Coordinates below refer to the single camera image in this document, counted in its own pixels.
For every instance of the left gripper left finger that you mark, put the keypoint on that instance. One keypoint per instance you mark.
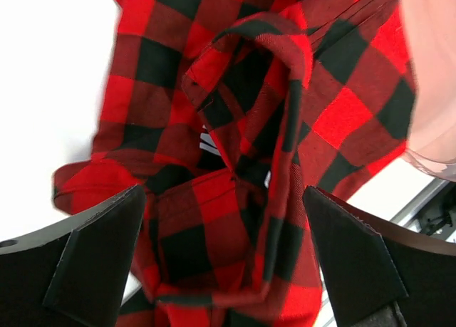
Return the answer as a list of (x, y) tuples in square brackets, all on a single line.
[(73, 272)]

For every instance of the front aluminium rail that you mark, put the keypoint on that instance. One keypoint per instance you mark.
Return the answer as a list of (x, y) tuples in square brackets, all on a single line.
[(431, 211)]

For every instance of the pink translucent plastic basin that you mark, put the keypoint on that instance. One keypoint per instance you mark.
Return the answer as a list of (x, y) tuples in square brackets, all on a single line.
[(430, 31)]

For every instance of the red black plaid shirt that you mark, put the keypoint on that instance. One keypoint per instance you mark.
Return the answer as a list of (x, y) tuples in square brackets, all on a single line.
[(224, 111)]

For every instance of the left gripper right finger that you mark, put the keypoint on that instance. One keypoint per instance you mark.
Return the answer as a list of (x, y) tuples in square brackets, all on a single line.
[(377, 273)]

